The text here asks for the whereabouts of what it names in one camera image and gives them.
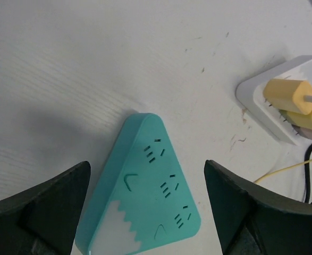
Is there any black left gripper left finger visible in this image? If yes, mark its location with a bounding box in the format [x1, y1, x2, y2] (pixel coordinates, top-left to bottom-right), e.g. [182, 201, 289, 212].
[0, 161, 91, 254]

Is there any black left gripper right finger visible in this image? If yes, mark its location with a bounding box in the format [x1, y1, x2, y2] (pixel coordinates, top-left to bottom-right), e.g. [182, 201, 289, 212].
[204, 160, 312, 254]

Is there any teal triangular power socket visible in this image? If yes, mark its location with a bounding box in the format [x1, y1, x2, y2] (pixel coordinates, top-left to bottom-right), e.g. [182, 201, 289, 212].
[75, 113, 201, 254]

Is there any white triangular power socket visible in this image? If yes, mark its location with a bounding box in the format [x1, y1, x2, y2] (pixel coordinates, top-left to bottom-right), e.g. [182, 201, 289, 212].
[235, 55, 312, 145]

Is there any yellow charger plug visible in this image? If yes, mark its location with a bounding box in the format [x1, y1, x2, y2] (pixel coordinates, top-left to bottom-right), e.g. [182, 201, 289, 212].
[279, 110, 312, 130]
[263, 79, 312, 115]

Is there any yellow thin cable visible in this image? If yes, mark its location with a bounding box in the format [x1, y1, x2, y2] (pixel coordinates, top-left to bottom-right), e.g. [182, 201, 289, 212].
[253, 96, 312, 184]

